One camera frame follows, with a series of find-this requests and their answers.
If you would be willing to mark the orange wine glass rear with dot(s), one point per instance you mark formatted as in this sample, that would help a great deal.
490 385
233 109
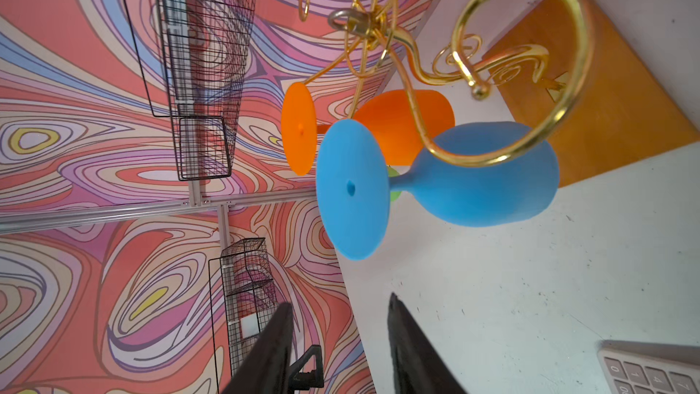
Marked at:
387 116

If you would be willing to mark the black wire basket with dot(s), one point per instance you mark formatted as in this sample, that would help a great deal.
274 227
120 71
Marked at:
202 48
241 282

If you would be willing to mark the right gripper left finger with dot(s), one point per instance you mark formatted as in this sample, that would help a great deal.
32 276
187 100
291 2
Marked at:
265 368

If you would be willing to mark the gold wire rack wooden base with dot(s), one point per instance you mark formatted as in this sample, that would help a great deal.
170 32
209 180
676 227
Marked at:
569 78

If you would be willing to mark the black wire basket left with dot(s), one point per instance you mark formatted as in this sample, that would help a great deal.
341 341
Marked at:
241 282

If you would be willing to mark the black wire basket back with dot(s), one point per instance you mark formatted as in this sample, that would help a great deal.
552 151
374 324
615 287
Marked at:
202 48

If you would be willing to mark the blue wine glass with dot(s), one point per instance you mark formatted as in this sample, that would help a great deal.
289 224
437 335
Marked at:
353 188

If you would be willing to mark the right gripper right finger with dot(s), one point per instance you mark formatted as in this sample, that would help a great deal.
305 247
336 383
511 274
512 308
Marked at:
417 367

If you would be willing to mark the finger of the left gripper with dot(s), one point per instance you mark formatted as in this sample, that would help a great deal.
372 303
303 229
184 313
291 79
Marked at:
300 380

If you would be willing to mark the pink calculator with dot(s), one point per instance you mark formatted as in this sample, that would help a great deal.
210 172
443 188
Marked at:
635 367

